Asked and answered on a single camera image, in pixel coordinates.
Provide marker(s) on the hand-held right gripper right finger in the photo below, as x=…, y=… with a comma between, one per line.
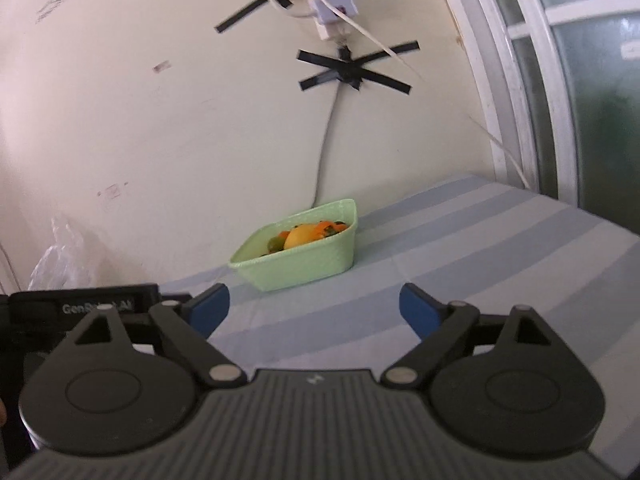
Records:
x=419, y=310

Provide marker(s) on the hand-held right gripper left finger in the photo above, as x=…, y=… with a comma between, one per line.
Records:
x=210, y=307

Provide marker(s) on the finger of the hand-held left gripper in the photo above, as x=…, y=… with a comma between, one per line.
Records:
x=181, y=298

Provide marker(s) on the pile of small toy fruits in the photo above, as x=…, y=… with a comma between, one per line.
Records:
x=274, y=246

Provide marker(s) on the light green plastic basket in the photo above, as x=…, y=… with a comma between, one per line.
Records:
x=300, y=270

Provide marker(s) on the small orange tangerine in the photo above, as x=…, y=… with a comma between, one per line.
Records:
x=327, y=230

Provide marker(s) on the clear plastic bag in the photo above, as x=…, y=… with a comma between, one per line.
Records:
x=65, y=255

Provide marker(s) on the striped bedsheet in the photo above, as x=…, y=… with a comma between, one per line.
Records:
x=450, y=240

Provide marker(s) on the black tape strip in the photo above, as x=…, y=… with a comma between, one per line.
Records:
x=390, y=54
x=284, y=0
x=240, y=14
x=325, y=62

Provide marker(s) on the white power strip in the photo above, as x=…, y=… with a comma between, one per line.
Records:
x=332, y=7

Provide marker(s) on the white window frame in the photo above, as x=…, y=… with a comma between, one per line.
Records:
x=505, y=85

